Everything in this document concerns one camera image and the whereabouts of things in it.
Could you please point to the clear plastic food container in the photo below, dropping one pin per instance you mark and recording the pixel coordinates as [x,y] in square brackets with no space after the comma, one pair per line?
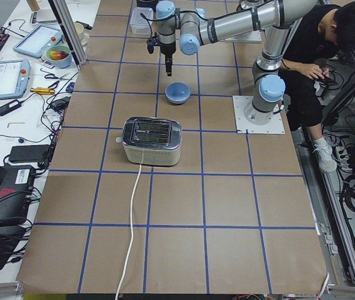
[140,21]

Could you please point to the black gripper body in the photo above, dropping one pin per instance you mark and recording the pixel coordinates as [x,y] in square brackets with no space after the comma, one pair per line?
[167,49]

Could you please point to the yellow handled screwdriver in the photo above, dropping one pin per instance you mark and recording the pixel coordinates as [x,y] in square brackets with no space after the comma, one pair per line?
[42,91]

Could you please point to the blue bowl with fruit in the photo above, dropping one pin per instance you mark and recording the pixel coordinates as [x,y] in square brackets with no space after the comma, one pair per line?
[59,56]

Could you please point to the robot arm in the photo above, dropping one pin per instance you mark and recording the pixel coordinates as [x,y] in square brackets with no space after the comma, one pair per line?
[188,30]

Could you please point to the aluminium frame post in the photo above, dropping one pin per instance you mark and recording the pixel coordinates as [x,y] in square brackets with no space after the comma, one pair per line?
[64,19]

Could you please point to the teach pendant tablet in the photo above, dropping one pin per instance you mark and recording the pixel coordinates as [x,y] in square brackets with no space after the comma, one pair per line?
[14,76]
[38,40]

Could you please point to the black scissors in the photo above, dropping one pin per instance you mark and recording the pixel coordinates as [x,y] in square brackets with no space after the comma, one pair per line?
[52,76]

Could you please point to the black power adapter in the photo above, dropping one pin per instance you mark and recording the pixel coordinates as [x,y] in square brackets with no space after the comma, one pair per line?
[10,107]

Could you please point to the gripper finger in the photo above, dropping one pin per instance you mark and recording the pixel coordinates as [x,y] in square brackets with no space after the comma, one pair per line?
[169,69]

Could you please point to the beige bowl with lemon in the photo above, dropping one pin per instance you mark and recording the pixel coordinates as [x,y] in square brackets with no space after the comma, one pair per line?
[83,34]

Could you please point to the cream and chrome toaster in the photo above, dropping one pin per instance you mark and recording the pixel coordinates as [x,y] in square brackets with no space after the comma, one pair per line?
[152,141]

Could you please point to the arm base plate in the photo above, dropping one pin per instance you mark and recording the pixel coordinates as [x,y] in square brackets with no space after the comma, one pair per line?
[253,37]
[250,121]

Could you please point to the person in black clothes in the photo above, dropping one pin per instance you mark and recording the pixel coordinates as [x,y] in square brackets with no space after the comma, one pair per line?
[322,32]

